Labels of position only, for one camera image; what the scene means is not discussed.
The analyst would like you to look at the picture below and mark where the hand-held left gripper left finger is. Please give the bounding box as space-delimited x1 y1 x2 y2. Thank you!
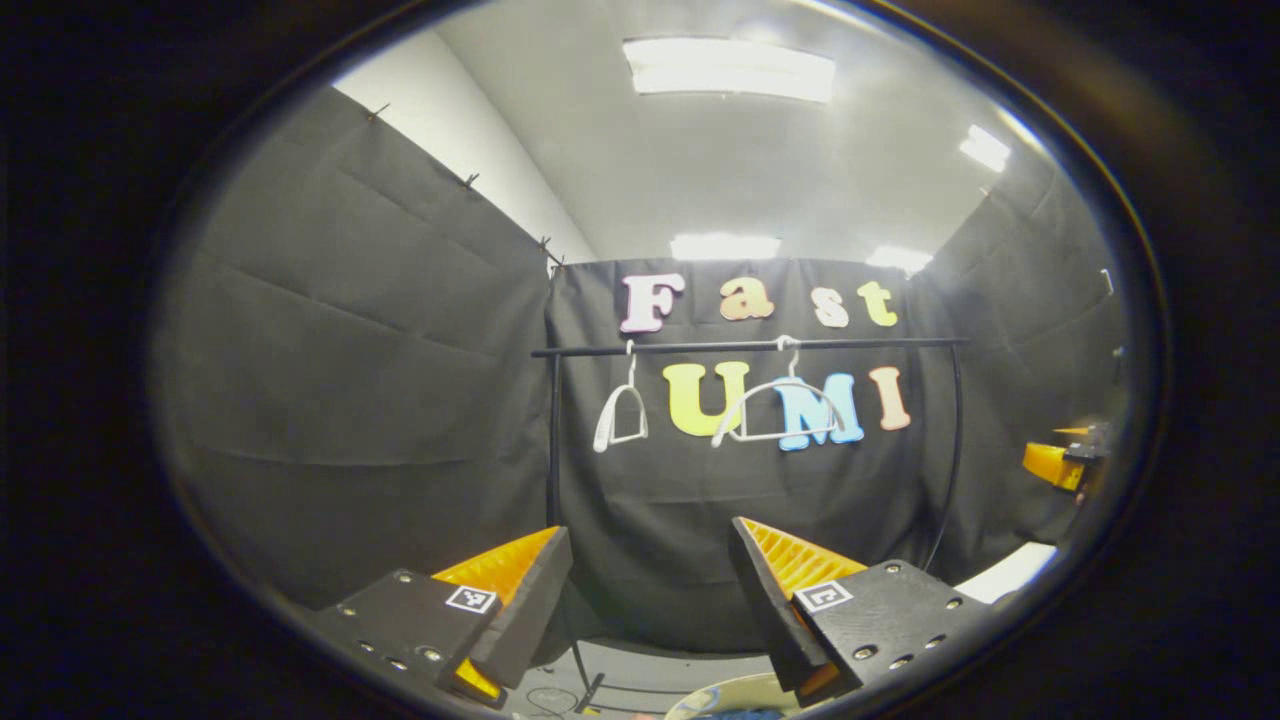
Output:
310 525 574 711

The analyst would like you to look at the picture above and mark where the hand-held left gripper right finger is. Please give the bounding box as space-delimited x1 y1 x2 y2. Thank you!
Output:
730 516 996 707

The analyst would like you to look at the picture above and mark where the cream laundry hamper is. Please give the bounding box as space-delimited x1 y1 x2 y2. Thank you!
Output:
665 672 801 720

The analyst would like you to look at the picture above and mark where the blue corduroy jacket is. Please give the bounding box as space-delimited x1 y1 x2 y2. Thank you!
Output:
688 686 791 720

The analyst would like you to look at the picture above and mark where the white clothes hanger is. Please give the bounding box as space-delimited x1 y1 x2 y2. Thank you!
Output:
592 340 649 454
710 335 846 449

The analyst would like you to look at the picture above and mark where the black clothes rack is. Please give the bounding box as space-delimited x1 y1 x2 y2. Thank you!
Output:
530 337 969 713

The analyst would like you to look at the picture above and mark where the black backdrop cloth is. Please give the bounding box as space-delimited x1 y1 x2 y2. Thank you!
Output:
155 85 1131 656

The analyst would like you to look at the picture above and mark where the large ceiling light panel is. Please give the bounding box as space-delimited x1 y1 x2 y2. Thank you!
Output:
622 38 836 103

